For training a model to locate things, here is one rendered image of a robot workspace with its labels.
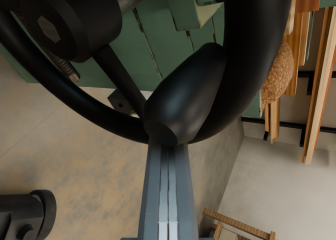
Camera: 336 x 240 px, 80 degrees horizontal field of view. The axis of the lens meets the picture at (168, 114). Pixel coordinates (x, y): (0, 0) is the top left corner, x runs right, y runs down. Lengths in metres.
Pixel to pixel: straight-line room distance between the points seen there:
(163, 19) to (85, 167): 1.02
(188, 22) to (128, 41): 0.22
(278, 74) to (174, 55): 0.17
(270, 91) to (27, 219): 0.86
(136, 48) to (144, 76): 0.07
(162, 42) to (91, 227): 1.25
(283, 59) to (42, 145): 0.99
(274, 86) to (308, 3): 0.12
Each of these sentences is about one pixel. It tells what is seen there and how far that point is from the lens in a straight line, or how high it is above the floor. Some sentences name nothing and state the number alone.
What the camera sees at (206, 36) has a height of 0.83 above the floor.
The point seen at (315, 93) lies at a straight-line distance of 2.83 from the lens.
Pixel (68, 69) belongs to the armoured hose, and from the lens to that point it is 0.43.
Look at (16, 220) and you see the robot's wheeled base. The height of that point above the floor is 0.21.
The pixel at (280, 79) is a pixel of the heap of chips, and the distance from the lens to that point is 0.38.
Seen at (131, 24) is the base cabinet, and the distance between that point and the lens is 0.40.
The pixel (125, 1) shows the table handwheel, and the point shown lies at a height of 0.83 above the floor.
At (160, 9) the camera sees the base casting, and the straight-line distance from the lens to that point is 0.35.
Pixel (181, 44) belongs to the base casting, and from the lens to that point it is 0.36.
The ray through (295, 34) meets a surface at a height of 0.93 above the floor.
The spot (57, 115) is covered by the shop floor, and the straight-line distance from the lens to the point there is 1.09.
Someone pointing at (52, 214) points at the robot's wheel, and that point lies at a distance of 1.00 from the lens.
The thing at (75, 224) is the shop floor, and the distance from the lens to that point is 1.36.
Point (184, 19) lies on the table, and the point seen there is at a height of 0.85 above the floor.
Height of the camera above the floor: 0.96
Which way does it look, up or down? 34 degrees down
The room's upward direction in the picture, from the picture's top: 98 degrees clockwise
